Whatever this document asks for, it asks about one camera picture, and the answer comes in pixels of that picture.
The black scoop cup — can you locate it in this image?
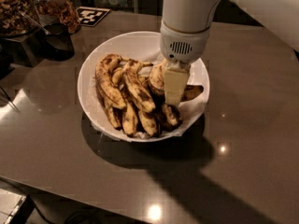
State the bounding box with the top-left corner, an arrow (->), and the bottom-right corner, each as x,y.
21,12 -> 75,61

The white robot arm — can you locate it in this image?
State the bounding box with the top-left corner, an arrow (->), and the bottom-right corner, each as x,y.
160,0 -> 299,105

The spotted banana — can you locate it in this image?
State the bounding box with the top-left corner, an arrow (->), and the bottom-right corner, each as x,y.
148,60 -> 204,102
138,110 -> 159,136
156,103 -> 182,132
121,90 -> 138,137
122,60 -> 156,113
95,53 -> 126,109
97,88 -> 121,130

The white box lower left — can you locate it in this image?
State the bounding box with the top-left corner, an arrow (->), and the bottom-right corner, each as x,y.
0,189 -> 27,224

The white bowl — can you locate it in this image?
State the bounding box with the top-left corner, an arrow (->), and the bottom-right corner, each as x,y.
77,31 -> 211,143

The dark stand block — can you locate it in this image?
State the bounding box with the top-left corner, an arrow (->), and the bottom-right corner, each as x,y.
0,29 -> 44,67

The black white marker tag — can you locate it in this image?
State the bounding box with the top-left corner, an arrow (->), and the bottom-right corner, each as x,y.
77,7 -> 110,27

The glass jar of snacks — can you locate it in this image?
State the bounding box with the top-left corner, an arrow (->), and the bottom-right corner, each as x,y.
33,0 -> 80,34

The glass jar of nuts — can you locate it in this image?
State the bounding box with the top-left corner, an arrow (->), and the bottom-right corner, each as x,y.
0,0 -> 39,37

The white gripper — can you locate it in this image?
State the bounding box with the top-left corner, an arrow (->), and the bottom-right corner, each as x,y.
160,21 -> 209,106

